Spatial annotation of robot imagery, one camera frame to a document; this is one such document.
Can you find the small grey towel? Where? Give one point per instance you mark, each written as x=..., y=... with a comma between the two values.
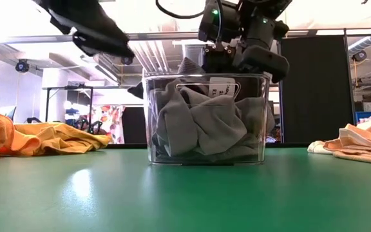
x=217, y=129

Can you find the clear plastic bin with sticker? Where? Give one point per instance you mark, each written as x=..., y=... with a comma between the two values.
x=148, y=80

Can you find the black ceiling camera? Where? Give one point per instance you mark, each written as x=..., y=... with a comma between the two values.
x=359, y=55
x=127, y=60
x=22, y=66

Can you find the blue storage bin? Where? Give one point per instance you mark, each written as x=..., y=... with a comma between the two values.
x=367, y=116

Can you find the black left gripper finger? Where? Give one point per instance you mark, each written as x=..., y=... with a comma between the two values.
x=98, y=22
x=101, y=48

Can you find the grey plaid towel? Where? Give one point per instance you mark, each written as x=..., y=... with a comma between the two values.
x=188, y=67

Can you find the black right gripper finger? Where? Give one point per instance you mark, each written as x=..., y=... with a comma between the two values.
x=266, y=62

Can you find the black table frame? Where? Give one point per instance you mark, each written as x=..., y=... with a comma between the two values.
x=127, y=145

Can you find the floral patterned cloth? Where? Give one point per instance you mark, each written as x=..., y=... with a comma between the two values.
x=109, y=124

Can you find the black metal frame stand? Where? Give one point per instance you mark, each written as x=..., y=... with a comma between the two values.
x=69, y=87

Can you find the golden yellow towel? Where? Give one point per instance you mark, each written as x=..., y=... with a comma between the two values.
x=60, y=138

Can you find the dark grey towel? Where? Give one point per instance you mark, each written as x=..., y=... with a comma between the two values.
x=248, y=149

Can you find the peach striped towel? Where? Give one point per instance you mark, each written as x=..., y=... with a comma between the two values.
x=359, y=145

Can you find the black room divider panel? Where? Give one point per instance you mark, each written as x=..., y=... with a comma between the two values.
x=317, y=90

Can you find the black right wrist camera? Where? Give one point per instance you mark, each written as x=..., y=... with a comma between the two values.
x=219, y=24

